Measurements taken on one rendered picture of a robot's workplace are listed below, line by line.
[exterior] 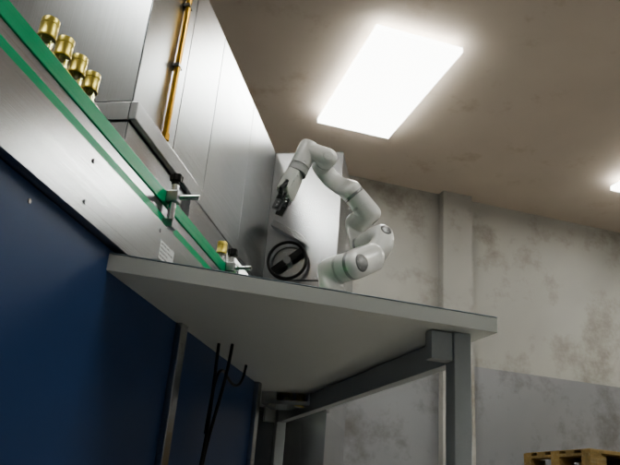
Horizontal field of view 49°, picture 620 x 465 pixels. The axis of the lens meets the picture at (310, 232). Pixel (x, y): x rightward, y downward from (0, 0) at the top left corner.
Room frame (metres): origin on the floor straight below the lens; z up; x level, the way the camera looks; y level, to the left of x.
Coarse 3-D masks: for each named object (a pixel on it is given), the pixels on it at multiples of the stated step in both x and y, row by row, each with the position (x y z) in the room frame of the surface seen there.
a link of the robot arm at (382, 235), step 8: (368, 232) 2.25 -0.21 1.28; (376, 232) 2.23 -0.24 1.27; (384, 232) 2.22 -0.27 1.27; (392, 232) 2.24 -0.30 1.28; (360, 240) 2.29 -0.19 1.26; (368, 240) 2.26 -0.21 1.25; (376, 240) 2.22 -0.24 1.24; (384, 240) 2.22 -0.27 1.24; (392, 240) 2.24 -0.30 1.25; (384, 248) 2.22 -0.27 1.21; (392, 248) 2.25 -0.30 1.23
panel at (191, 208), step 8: (184, 200) 2.14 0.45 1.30; (192, 200) 2.15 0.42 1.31; (184, 208) 2.14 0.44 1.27; (192, 208) 2.16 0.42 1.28; (200, 208) 2.24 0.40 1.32; (192, 216) 2.17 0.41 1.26; (200, 216) 2.25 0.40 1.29; (200, 224) 2.26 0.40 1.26; (208, 224) 2.33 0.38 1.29; (208, 232) 2.34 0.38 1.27; (216, 232) 2.43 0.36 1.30; (208, 240) 2.35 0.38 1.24; (216, 240) 2.44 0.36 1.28; (224, 240) 2.54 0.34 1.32; (216, 248) 2.46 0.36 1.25; (240, 264) 2.79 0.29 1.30; (248, 272) 2.92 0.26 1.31
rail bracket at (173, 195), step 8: (176, 176) 1.34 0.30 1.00; (176, 184) 1.34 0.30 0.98; (168, 192) 1.34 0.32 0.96; (176, 192) 1.34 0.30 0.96; (168, 200) 1.34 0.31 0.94; (176, 200) 1.34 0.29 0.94; (168, 208) 1.35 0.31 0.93; (168, 216) 1.34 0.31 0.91; (168, 224) 1.34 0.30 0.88; (176, 224) 1.36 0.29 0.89
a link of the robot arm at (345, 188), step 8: (312, 168) 2.30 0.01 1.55; (320, 176) 2.31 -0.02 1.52; (328, 176) 2.31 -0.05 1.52; (336, 176) 2.31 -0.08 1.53; (328, 184) 2.31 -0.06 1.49; (336, 184) 2.30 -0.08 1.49; (344, 184) 2.28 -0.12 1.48; (352, 184) 2.24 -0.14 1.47; (336, 192) 2.29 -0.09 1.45; (344, 192) 2.25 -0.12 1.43; (352, 192) 2.24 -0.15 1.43; (344, 200) 2.28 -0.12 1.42
